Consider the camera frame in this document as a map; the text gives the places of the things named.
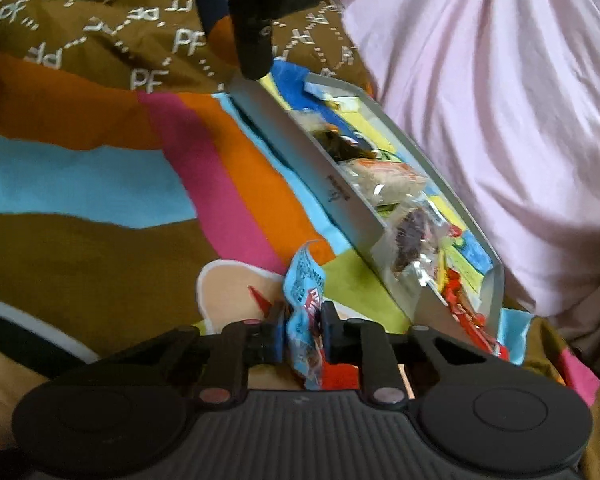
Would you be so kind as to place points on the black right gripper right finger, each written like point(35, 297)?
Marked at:
point(364, 344)

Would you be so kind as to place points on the blue candy packet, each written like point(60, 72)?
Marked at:
point(303, 289)

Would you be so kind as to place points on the brown PF patterned quilt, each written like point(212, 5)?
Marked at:
point(146, 45)

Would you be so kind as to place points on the gold duck snack packet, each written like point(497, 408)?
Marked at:
point(343, 146)

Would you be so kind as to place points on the colourful cartoon blanket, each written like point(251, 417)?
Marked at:
point(132, 224)

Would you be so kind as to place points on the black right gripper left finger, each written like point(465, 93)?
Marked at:
point(229, 355)

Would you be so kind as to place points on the orange white cake bar packet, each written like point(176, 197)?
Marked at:
point(383, 182)

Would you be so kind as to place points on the round cookie clear wrapper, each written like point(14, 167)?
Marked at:
point(311, 122)

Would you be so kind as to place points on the red white tofu snack packet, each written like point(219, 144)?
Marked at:
point(473, 323)

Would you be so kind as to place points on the cartoon drawing paper liner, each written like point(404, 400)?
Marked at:
point(292, 87)

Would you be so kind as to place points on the pink pillow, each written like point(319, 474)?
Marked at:
point(504, 98)

